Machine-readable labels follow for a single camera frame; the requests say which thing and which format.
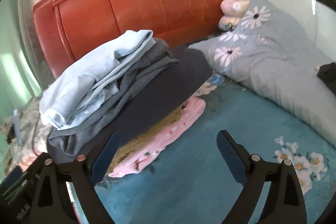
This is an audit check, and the orange wooden headboard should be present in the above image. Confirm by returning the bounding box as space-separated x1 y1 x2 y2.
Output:
33 0 223 77

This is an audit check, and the dark grey garment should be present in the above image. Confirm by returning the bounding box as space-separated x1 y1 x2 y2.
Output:
317 62 336 95

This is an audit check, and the pink cylindrical pillow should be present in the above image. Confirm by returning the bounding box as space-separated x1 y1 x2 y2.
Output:
220 0 249 18

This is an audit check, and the grey floral duvet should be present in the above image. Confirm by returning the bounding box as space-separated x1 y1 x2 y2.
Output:
190 0 335 145

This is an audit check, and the light blue shirt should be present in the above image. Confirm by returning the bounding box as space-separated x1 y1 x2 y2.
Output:
39 30 155 130

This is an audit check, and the pink folded garment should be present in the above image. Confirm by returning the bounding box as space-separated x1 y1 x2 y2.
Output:
107 96 207 179

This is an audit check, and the yellow floral cylindrical pillow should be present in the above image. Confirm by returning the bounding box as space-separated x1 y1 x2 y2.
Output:
218 15 241 32

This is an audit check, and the teal floral bedspread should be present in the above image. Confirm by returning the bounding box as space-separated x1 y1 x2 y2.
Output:
96 75 335 223

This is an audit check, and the dark navy folded garment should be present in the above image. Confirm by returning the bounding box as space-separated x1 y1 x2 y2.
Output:
47 46 213 163

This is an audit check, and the brown knitted folded garment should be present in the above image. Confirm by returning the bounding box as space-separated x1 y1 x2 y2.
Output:
106 102 187 178

